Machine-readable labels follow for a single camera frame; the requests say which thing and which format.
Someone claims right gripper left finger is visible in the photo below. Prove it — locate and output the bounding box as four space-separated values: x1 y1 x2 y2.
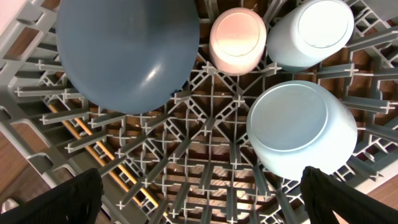
1 168 103 224

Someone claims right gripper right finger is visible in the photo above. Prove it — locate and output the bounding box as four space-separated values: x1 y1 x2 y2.
300 166 397 224

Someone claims light blue bowl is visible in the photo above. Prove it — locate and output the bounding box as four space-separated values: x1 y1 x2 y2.
246 80 358 181

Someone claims wooden chopstick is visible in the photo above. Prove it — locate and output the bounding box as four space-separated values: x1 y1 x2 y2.
49 105 142 207
75 118 159 208

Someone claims dark blue plate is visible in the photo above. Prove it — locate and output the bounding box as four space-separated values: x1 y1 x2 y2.
56 0 200 114

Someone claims light blue cup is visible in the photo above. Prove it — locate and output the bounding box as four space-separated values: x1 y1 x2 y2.
266 0 354 72

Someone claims pale pink cup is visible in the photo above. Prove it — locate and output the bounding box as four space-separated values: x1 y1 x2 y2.
209 7 267 76

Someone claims grey dishwasher rack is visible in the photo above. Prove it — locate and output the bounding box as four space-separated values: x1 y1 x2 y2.
1 0 397 223

